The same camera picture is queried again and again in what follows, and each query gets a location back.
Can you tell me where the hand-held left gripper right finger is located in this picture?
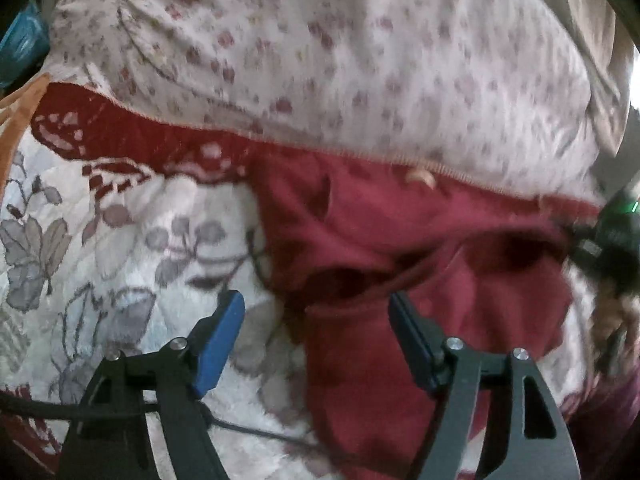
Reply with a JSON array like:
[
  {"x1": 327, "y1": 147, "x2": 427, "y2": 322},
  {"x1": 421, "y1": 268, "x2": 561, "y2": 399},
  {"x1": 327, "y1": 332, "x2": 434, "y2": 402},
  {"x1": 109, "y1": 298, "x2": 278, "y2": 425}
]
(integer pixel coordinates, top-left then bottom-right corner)
[{"x1": 387, "y1": 290, "x2": 583, "y2": 480}]

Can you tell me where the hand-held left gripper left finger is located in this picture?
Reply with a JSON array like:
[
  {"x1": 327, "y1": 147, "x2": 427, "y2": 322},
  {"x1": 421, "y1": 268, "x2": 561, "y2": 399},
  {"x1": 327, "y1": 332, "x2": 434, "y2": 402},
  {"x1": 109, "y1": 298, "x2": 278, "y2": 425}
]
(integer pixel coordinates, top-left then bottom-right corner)
[{"x1": 57, "y1": 289, "x2": 246, "y2": 480}]

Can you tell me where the dark red garment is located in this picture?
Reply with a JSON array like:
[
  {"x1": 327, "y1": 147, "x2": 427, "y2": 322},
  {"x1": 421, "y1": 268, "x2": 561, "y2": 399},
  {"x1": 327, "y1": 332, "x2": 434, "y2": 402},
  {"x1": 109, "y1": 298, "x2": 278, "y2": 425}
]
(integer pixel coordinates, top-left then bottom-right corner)
[{"x1": 250, "y1": 152, "x2": 606, "y2": 480}]

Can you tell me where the red and white floral blanket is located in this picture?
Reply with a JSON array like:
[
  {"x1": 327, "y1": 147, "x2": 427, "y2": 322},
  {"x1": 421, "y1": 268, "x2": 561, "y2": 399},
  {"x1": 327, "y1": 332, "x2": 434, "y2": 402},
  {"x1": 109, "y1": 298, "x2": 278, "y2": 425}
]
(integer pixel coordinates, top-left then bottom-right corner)
[{"x1": 0, "y1": 82, "x2": 640, "y2": 480}]

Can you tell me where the beige cloth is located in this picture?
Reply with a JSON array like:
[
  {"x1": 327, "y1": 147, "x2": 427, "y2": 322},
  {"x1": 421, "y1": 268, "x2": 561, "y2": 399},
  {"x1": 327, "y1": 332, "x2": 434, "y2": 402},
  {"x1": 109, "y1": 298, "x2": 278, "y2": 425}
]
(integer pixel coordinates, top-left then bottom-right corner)
[{"x1": 557, "y1": 0, "x2": 637, "y2": 158}]

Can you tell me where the pink floral pillow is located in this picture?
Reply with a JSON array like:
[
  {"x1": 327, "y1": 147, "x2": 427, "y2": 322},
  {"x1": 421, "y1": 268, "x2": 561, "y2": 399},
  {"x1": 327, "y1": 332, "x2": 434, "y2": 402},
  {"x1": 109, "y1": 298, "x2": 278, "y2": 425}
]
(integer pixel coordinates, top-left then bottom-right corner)
[{"x1": 45, "y1": 0, "x2": 631, "y2": 206}]

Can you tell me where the orange cloth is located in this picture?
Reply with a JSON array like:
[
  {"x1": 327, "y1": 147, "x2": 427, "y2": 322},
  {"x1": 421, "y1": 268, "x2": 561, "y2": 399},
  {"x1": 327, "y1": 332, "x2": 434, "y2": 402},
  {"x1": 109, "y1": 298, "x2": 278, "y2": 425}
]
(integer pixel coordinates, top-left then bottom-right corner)
[{"x1": 0, "y1": 72, "x2": 52, "y2": 198}]

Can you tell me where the blue plastic bag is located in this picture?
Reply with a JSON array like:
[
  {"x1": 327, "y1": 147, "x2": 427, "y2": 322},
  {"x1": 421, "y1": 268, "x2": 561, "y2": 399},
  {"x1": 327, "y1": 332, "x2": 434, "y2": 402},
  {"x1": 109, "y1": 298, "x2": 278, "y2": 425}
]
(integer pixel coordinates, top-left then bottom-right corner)
[{"x1": 0, "y1": 0, "x2": 51, "y2": 91}]

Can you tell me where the black cable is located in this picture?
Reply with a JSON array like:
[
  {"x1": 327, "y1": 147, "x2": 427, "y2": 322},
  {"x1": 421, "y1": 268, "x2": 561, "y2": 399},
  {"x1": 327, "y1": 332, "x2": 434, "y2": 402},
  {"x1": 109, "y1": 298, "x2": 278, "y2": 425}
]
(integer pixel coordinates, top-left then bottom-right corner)
[{"x1": 0, "y1": 392, "x2": 321, "y2": 450}]

